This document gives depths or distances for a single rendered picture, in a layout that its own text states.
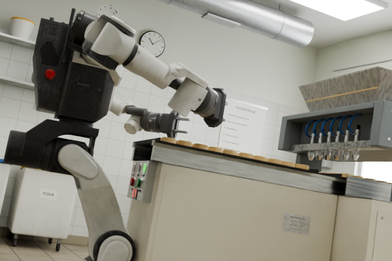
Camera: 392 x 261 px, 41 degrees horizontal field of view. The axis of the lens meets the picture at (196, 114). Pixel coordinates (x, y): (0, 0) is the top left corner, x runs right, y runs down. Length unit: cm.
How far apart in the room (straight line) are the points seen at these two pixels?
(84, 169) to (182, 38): 482
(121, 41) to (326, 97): 119
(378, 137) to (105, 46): 100
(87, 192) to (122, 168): 429
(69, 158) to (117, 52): 53
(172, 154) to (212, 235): 30
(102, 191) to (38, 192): 341
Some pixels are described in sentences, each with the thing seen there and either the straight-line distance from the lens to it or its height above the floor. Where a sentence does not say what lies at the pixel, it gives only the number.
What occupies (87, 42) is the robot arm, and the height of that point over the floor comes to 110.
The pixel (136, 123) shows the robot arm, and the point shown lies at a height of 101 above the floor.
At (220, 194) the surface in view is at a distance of 183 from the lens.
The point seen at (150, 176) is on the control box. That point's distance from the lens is 180.
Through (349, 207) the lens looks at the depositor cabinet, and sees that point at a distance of 200.
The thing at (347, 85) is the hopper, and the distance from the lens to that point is 221.
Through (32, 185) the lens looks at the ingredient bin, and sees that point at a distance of 520.
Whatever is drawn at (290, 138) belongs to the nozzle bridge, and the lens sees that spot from 250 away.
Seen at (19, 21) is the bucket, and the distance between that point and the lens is 571.
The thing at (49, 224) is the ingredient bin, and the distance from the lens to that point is 526.
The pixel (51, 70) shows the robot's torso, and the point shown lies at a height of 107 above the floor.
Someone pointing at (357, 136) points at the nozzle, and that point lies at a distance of 211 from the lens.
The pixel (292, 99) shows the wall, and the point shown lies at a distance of 724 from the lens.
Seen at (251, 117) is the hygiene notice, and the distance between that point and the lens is 683.
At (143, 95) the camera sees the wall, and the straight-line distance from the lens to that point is 620.
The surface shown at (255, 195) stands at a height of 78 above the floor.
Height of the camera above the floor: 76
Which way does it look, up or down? 8 degrees up
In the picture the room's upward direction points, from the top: 10 degrees clockwise
